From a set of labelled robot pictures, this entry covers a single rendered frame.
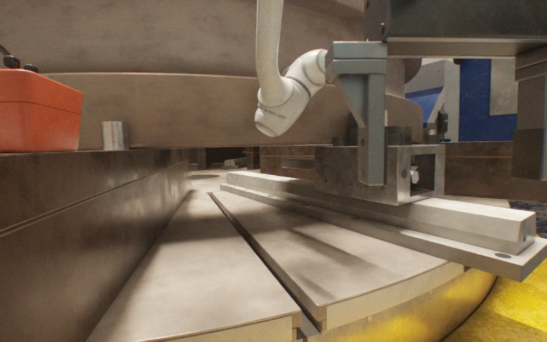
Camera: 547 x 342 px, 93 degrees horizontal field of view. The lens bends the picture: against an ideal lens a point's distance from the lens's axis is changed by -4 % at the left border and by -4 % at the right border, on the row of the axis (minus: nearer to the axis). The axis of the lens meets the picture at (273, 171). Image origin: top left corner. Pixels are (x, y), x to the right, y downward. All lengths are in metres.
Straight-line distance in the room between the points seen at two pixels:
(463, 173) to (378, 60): 2.06
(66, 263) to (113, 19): 1.00
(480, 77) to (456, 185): 3.43
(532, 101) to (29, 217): 0.60
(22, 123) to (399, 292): 0.91
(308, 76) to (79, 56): 0.93
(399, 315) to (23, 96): 1.01
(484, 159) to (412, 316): 1.45
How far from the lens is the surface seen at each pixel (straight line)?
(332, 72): 0.21
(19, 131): 0.57
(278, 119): 0.75
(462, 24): 0.24
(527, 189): 2.30
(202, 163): 4.75
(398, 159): 1.05
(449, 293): 1.19
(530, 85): 0.30
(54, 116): 0.62
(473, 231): 1.07
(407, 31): 0.22
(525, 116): 0.30
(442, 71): 6.94
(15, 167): 0.51
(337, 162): 1.23
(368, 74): 0.22
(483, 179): 2.27
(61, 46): 1.43
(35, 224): 0.54
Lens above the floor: 0.69
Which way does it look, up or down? 5 degrees down
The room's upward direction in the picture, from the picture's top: 1 degrees counter-clockwise
